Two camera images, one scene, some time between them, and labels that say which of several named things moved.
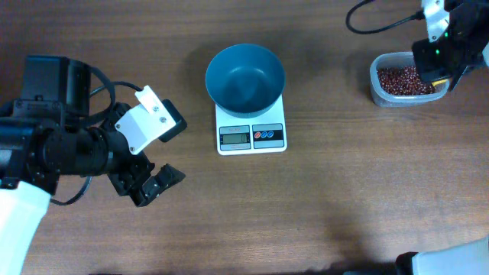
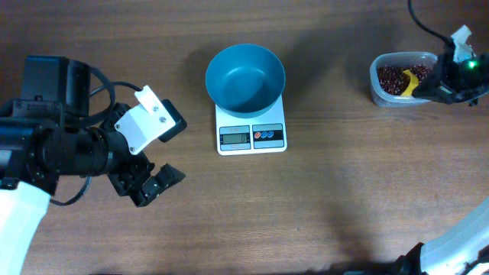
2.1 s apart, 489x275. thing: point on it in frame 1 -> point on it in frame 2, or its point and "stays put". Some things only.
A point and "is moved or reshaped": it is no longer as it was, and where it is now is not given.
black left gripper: x=179 y=180 stays put
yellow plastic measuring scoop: x=438 y=82 is moved or reshaped
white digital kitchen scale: x=263 y=134 stays put
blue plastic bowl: x=245 y=80 stays put
